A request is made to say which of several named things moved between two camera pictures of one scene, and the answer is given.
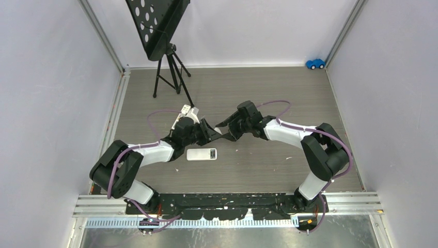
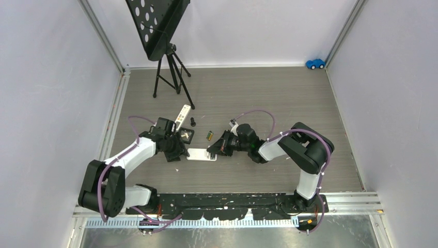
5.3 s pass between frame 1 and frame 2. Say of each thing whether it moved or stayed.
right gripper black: moved
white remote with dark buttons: stayed
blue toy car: stayed
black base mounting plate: stayed
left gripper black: moved
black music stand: stayed
